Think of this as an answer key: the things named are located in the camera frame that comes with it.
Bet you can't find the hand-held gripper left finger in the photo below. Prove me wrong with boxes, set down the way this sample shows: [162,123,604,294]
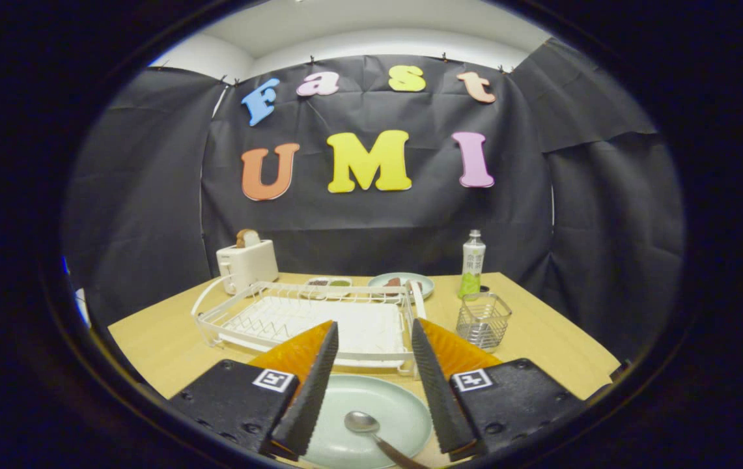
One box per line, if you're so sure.
[169,320,339,460]

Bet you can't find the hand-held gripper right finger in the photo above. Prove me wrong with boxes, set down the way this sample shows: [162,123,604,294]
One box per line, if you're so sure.
[412,318,587,460]

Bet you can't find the pale green plate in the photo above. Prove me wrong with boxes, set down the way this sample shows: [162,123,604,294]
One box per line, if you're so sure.
[300,374,434,469]

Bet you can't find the metal spoon with dark handle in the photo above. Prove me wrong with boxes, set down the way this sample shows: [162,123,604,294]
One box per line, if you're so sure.
[344,411,430,469]

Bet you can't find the clear wire-frame basket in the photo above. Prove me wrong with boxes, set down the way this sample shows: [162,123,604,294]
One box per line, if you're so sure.
[456,292,512,353]

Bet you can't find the white wire dish rack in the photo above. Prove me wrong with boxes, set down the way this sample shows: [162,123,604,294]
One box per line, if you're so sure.
[191,275,427,378]

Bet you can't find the small pale blue plate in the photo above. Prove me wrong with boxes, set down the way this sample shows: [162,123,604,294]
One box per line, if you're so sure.
[367,272,435,302]

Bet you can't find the white divided grain dish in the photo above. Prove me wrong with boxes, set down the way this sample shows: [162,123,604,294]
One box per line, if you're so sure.
[303,277,353,300]

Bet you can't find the green and white bottle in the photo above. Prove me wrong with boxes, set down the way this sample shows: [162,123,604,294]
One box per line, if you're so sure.
[458,229,486,300]

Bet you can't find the white toaster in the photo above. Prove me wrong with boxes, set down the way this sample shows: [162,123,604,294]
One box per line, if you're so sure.
[216,240,279,295]

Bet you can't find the black backdrop cloth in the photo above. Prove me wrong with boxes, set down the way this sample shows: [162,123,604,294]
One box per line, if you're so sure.
[62,38,684,365]

